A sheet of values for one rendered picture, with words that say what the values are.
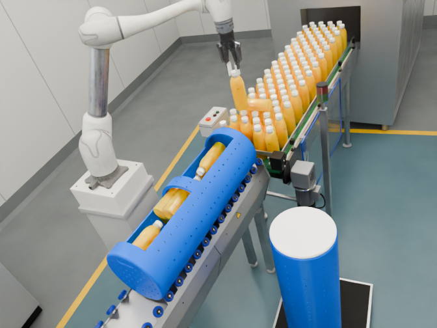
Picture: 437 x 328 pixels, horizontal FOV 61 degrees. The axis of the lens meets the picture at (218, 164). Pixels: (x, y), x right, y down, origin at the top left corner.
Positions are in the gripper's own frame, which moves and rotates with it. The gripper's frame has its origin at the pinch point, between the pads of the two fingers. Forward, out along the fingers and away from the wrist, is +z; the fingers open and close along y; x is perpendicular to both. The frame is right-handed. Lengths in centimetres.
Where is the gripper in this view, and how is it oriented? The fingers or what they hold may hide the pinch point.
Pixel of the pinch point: (233, 69)
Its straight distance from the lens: 198.3
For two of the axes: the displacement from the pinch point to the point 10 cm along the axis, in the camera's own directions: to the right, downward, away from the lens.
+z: 2.2, 7.7, 6.0
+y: 8.4, 1.7, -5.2
